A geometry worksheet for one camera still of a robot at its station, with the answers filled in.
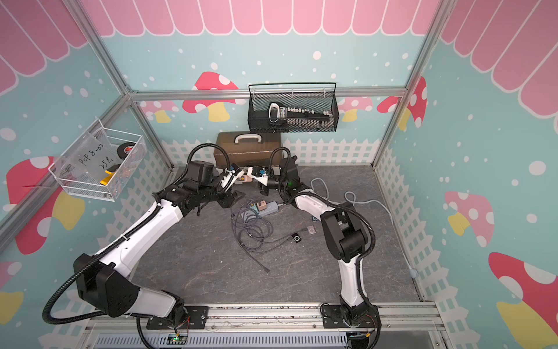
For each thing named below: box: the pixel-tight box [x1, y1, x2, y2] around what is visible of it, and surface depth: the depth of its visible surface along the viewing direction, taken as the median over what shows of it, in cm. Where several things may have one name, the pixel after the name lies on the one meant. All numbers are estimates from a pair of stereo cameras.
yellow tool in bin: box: [99, 170, 115, 186], surface depth 64 cm
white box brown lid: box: [213, 131, 284, 167], surface depth 104 cm
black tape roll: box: [116, 141, 136, 160], surface depth 81 cm
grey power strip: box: [241, 201, 279, 222], surface depth 102 cm
